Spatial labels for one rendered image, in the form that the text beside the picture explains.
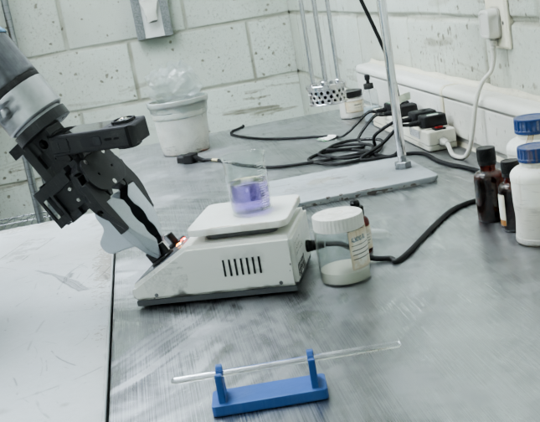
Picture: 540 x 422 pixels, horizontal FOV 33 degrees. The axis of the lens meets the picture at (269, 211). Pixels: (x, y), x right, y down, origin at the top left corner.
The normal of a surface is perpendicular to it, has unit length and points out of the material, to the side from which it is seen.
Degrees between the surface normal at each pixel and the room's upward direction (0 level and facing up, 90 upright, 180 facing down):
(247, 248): 90
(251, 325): 0
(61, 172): 96
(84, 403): 0
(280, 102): 90
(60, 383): 0
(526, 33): 90
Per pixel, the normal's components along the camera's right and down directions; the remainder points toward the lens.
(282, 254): -0.17, 0.26
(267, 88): 0.15, 0.22
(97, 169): 0.70, -0.50
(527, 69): -0.98, 0.19
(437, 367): -0.16, -0.96
